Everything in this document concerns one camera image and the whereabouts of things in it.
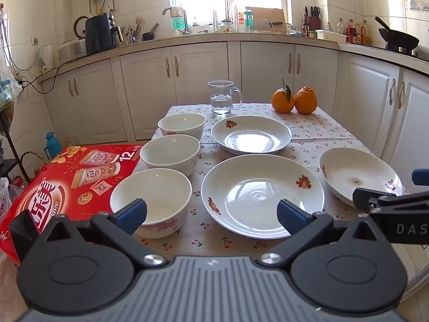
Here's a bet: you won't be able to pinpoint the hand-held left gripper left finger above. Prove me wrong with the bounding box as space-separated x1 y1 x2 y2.
9 199 168 269

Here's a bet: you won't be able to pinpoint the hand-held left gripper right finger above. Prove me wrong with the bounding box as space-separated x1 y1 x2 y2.
257 199 399 269

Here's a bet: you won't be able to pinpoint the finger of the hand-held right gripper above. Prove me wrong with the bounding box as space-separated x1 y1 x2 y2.
353 187 429 216
412 169 429 186

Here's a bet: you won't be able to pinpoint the large white floral bowl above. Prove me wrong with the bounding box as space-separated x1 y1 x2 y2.
110 168 193 239

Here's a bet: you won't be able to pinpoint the white plate purple print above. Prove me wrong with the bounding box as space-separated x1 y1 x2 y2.
318 147 404 208

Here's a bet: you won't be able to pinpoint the large white fruit-print plate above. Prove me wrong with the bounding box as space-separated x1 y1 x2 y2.
201 154 325 240

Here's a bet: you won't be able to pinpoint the medium white bowl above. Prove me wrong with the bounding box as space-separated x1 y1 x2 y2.
140 134 201 177

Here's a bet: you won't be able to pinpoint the small white fruit-print plate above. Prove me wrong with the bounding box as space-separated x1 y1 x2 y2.
210 116 293 155

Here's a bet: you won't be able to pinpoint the small white bowl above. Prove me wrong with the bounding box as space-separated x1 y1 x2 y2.
157 113 206 141

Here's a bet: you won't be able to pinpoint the cherry print tablecloth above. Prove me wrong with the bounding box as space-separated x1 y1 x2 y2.
132 103 416 262

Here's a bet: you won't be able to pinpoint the red drink carton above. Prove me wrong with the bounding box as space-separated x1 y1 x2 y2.
0 144 148 265

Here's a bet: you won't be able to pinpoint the teal thermos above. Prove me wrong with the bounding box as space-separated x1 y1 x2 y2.
45 132 62 159

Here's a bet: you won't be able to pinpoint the wicker basket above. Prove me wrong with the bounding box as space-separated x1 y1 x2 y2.
21 152 48 175

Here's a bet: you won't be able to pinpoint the orange with bumpy top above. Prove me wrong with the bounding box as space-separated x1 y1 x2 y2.
294 86 318 115

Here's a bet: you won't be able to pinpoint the orange with leaf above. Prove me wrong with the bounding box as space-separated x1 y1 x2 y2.
271 79 295 114

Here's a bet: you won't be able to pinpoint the gas stove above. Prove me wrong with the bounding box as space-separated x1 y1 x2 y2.
385 42 429 61

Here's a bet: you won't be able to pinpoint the white red plastic bag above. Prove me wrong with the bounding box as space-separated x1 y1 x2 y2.
0 177 13 222

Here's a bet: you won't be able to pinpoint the glass mug with water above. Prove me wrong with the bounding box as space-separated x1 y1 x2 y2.
208 80 243 115

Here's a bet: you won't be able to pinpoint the black shelf rack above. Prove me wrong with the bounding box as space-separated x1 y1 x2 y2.
0 107 31 192

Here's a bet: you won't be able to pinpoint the black wok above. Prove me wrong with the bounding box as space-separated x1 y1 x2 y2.
375 16 420 53

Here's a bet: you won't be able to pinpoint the cooking oil bottle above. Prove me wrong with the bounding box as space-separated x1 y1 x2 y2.
360 20 372 46

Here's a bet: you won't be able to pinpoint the white kitchen cabinets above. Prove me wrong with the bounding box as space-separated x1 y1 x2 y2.
38 40 429 182

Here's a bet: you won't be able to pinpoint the white plastic tray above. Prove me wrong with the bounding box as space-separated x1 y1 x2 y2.
316 30 348 43

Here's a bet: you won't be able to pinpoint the clear bag blue print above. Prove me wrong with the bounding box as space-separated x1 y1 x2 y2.
0 62 23 108

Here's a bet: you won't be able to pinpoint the utensil holder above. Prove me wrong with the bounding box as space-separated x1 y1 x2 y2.
125 17 142 44

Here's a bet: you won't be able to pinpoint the small black pan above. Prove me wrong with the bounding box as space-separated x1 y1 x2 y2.
142 23 160 41

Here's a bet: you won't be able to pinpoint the white electric kettle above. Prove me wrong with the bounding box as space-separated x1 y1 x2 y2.
38 44 56 72

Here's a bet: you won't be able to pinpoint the black air fryer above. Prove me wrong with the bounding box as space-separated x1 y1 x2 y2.
85 13 124 56

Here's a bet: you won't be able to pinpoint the red knife block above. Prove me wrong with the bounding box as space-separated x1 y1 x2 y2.
307 6 321 31

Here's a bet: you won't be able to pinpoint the kitchen countertop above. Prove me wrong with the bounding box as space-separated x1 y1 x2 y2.
36 31 429 84

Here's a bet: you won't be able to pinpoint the green soap bottle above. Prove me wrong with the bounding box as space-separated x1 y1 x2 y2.
170 6 186 31

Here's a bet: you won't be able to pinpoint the metal faucet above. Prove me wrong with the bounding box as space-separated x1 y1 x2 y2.
162 7 190 35

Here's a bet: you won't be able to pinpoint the wooden cutting board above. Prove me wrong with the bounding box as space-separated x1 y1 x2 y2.
246 7 288 35

